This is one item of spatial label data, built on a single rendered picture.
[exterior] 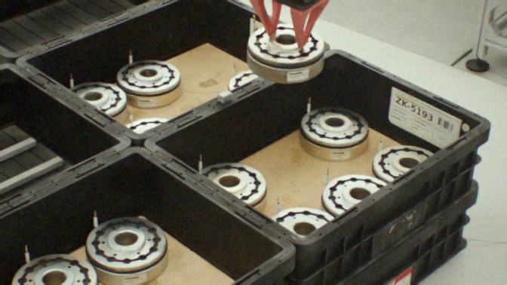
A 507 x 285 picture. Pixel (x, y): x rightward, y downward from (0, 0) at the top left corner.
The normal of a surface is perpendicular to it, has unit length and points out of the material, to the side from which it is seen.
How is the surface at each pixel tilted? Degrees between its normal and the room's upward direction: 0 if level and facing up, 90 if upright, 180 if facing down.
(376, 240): 90
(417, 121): 90
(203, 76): 0
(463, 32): 0
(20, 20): 0
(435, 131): 90
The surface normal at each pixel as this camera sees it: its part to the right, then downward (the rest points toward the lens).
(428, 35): 0.03, -0.83
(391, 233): 0.70, 0.41
